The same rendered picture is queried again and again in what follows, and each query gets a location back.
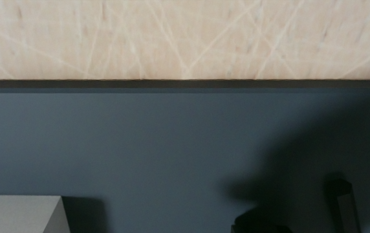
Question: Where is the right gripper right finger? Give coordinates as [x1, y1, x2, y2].
[276, 225, 293, 233]

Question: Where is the black l-shaped hex key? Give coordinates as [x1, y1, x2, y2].
[326, 178, 361, 233]

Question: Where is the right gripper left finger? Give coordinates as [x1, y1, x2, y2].
[231, 225, 249, 233]

